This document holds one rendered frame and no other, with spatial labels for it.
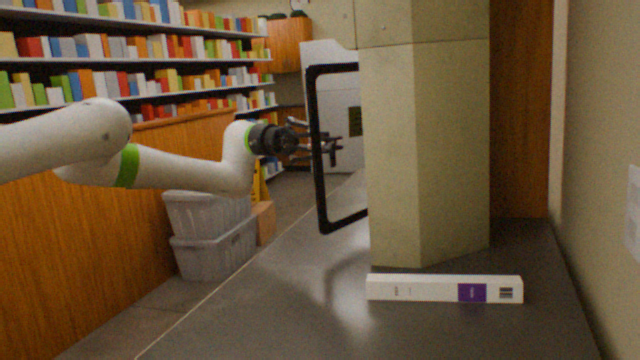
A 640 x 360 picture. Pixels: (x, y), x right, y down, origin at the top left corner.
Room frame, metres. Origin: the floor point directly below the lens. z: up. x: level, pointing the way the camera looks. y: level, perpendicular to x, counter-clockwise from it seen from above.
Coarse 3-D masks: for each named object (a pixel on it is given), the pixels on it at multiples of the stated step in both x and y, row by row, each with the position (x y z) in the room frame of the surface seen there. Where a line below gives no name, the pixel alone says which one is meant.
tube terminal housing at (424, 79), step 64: (384, 0) 0.92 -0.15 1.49; (448, 0) 0.94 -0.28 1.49; (384, 64) 0.92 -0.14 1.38; (448, 64) 0.94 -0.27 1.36; (384, 128) 0.93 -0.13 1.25; (448, 128) 0.94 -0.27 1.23; (384, 192) 0.93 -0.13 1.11; (448, 192) 0.94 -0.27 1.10; (384, 256) 0.93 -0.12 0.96; (448, 256) 0.94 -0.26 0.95
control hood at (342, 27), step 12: (336, 0) 0.96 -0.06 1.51; (348, 0) 0.95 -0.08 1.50; (312, 12) 0.97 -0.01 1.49; (324, 12) 0.96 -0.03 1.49; (336, 12) 0.96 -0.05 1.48; (348, 12) 0.95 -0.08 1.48; (324, 24) 0.97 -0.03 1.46; (336, 24) 0.96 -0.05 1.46; (348, 24) 0.95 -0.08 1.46; (336, 36) 0.96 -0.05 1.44; (348, 36) 0.95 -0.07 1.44; (348, 48) 0.95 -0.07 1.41
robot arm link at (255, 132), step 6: (258, 126) 1.27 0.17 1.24; (264, 126) 1.25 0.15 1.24; (270, 126) 1.26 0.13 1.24; (276, 126) 1.28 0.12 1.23; (252, 132) 1.26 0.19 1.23; (258, 132) 1.24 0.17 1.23; (264, 132) 1.24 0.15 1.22; (252, 138) 1.25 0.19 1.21; (258, 138) 1.23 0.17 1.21; (252, 144) 1.23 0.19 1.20; (258, 144) 1.23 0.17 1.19; (252, 150) 1.27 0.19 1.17; (258, 150) 1.25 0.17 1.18; (264, 150) 1.24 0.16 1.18; (270, 156) 1.25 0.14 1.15
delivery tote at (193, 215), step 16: (176, 192) 3.05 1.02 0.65; (192, 192) 3.01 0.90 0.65; (176, 208) 3.00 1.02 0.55; (192, 208) 2.96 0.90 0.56; (208, 208) 2.91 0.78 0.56; (224, 208) 3.06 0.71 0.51; (240, 208) 3.27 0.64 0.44; (176, 224) 3.02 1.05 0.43; (192, 224) 2.97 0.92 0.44; (208, 224) 2.93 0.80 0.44; (224, 224) 3.05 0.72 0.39
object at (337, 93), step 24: (336, 96) 1.08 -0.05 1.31; (336, 120) 1.08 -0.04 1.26; (360, 120) 1.14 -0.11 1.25; (312, 144) 1.02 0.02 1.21; (336, 144) 1.07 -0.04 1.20; (360, 144) 1.14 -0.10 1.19; (336, 168) 1.07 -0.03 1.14; (360, 168) 1.13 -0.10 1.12; (336, 192) 1.06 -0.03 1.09; (360, 192) 1.13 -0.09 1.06; (336, 216) 1.06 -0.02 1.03
